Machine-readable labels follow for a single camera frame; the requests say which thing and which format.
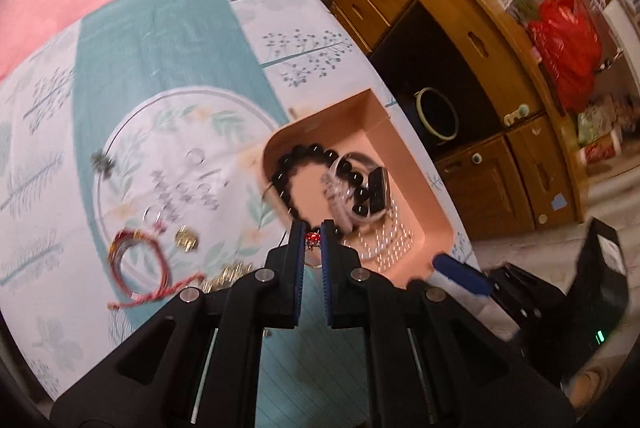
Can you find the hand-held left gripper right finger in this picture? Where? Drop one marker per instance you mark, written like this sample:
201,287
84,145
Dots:
328,268

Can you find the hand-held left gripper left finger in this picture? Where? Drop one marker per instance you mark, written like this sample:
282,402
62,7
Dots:
299,258

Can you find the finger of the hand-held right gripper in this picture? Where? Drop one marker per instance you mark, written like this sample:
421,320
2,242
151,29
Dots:
460,275

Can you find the peach plastic tray box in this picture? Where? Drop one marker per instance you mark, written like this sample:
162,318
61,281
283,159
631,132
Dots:
357,120

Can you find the round gold pendant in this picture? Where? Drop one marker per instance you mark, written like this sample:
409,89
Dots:
186,238

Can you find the wooden desk cabinet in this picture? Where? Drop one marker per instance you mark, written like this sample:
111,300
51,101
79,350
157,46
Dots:
475,38

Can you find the leaf print tablecloth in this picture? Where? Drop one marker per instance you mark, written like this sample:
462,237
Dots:
150,58

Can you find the red plastic bag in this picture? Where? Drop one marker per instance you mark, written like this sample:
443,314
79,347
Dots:
565,43

